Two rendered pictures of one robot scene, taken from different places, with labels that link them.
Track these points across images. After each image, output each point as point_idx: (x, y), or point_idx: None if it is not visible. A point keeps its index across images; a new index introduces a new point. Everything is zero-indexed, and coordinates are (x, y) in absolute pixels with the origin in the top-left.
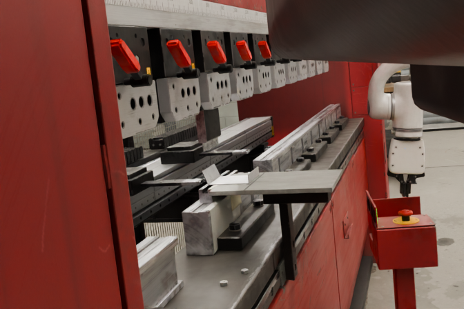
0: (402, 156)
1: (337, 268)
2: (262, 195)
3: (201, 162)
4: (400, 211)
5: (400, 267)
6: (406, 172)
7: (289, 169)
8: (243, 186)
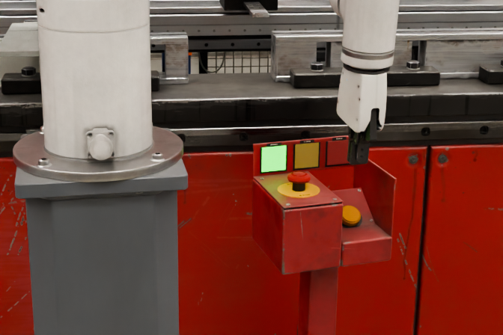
0: (344, 91)
1: (430, 264)
2: (244, 79)
3: (302, 20)
4: (293, 171)
5: (262, 249)
6: (344, 120)
7: (319, 63)
8: (27, 29)
